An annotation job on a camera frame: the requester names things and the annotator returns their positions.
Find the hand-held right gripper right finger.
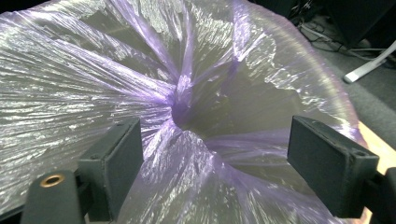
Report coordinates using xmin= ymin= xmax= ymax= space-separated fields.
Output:
xmin=286 ymin=115 xmax=380 ymax=218

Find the white metal stand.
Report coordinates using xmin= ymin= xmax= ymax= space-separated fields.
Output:
xmin=343 ymin=39 xmax=396 ymax=84

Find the bundle of floor cables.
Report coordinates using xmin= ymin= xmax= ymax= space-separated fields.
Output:
xmin=288 ymin=0 xmax=387 ymax=62

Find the purple plastic trash bag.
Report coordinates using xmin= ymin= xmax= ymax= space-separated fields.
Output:
xmin=0 ymin=0 xmax=368 ymax=224

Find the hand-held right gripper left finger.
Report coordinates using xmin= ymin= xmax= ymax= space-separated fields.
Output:
xmin=77 ymin=117 xmax=145 ymax=223

